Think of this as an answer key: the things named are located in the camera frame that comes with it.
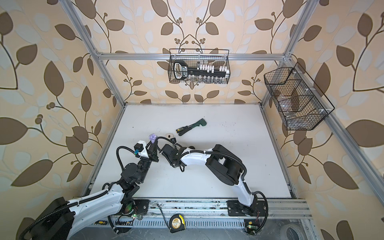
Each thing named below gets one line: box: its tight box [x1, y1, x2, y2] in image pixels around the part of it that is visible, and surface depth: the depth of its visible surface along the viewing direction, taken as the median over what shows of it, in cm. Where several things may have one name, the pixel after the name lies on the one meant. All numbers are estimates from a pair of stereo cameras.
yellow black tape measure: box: [169, 213, 186, 233], surface depth 69 cm
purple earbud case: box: [149, 133, 157, 144], surface depth 78 cm
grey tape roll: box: [280, 223, 305, 240], surface depth 68 cm
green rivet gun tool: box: [176, 118, 207, 136], surface depth 107 cm
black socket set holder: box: [173, 60, 230, 81], surface depth 85 cm
